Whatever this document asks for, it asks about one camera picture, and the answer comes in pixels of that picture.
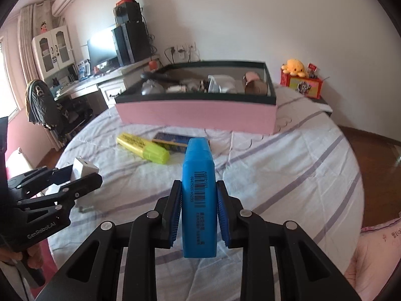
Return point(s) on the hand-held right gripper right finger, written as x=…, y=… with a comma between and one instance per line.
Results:
x=223, y=216

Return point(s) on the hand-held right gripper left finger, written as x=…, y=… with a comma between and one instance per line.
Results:
x=174, y=213

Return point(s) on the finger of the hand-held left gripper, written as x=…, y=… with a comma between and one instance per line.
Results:
x=47, y=177
x=84, y=183

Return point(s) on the white charger adapter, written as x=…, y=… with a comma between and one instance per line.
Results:
x=83, y=167

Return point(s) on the blue highlighter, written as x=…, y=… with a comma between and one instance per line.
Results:
x=199, y=200

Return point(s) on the pink box with green rim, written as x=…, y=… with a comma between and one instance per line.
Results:
x=194, y=116

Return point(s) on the rose gold jar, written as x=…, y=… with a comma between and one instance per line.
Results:
x=255, y=84

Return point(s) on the person's left hand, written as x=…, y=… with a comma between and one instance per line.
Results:
x=36, y=255

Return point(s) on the yellow highlighter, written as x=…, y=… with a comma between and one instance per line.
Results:
x=141, y=147

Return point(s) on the black office chair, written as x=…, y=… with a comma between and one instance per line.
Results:
x=72, y=113

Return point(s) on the dark blue flat box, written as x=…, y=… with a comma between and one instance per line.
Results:
x=170, y=139

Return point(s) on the black patterned jacket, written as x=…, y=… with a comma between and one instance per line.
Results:
x=39, y=103

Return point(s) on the striped bed sheet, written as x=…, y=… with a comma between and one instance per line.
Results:
x=282, y=169

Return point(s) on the white desk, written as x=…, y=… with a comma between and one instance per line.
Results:
x=103, y=83

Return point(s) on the white glass-door cabinet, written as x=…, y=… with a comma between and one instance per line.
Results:
x=53, y=51

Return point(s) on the pink curtain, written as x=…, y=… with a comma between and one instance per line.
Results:
x=31, y=47

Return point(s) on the computer monitor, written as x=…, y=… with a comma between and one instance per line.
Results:
x=101, y=51

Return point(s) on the clear bottle with red cap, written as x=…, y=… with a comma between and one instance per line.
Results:
x=153, y=64

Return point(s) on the black computer tower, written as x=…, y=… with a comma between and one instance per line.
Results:
x=131, y=42

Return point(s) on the red toy crate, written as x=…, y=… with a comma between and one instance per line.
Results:
x=305, y=86

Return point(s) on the pink printed pillow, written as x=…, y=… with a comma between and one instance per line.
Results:
x=376, y=257

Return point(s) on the yellow octopus plush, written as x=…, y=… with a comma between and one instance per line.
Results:
x=294, y=66

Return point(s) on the black box on tower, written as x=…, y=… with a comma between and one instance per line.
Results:
x=127, y=12

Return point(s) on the white air conditioner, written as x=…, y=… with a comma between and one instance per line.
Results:
x=70, y=1

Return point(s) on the white wall socket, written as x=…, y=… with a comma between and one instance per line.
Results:
x=184, y=50

